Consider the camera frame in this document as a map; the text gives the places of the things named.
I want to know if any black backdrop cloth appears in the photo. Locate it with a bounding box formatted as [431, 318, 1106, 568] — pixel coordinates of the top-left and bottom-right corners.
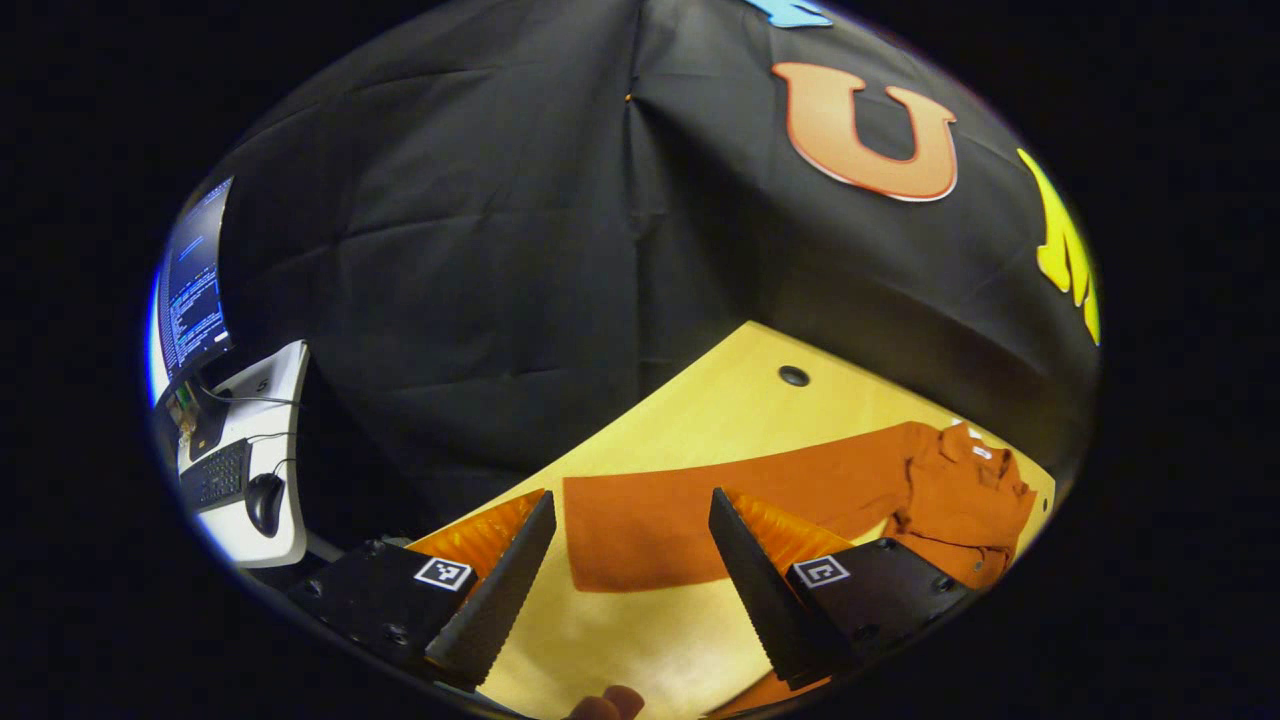
[185, 0, 1103, 561]

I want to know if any computer monitor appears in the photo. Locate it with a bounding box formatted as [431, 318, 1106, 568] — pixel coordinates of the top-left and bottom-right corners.
[148, 176, 237, 406]

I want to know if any black keyboard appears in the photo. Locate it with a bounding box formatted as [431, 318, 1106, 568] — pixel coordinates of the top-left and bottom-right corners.
[180, 438, 253, 514]

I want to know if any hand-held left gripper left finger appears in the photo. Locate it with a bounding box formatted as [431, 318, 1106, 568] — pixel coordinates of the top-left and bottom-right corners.
[288, 489, 558, 693]

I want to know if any black computer mouse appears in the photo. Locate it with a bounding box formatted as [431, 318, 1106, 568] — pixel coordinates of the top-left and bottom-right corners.
[245, 473, 288, 539]

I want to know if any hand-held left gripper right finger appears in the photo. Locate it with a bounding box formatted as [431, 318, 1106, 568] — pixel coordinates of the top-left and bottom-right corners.
[708, 487, 979, 693]

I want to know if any white side desk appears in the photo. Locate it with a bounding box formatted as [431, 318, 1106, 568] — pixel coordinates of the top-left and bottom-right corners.
[176, 340, 313, 569]

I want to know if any orange button-up shirt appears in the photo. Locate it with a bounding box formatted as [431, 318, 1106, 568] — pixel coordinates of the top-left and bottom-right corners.
[562, 420, 1038, 719]

